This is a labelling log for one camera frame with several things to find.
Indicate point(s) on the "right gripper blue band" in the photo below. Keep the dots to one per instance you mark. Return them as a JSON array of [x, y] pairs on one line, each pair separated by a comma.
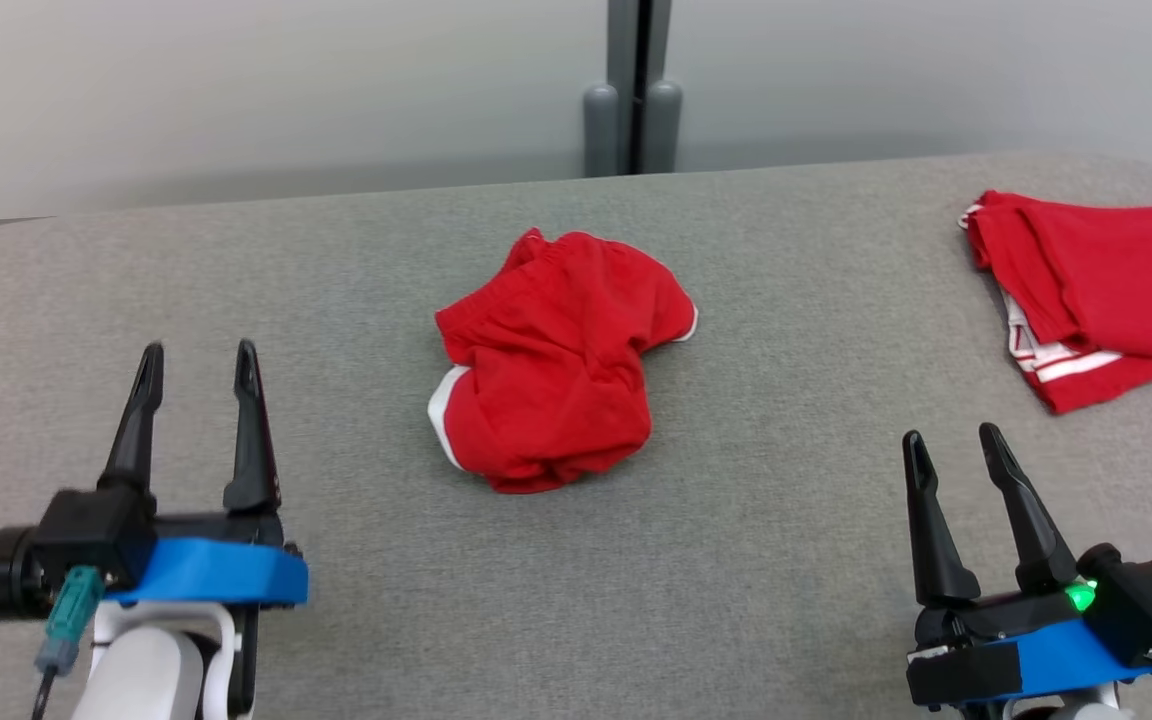
[[996, 650]]

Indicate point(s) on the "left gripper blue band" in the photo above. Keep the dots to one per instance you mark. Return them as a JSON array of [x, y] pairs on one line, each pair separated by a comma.
[[226, 575]]

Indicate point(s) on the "red Bulls basketball jersey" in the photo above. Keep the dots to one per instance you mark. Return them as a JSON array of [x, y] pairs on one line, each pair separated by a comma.
[[1106, 290]]

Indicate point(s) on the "red shorts with white trim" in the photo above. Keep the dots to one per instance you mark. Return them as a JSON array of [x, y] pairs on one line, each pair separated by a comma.
[[556, 370]]

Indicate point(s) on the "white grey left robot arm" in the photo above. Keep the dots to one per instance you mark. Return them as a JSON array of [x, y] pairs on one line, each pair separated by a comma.
[[146, 670]]

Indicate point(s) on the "grey cylindrical partition foot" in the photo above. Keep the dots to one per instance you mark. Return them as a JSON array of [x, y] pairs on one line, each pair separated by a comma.
[[601, 130], [664, 130]]

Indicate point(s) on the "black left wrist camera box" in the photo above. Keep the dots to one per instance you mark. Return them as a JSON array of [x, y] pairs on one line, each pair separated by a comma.
[[96, 535]]

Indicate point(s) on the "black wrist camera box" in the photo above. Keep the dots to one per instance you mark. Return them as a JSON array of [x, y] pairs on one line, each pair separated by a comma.
[[96, 535], [1146, 600]]

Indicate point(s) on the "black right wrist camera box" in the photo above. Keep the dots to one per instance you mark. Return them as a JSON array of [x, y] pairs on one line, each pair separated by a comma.
[[1146, 600]]

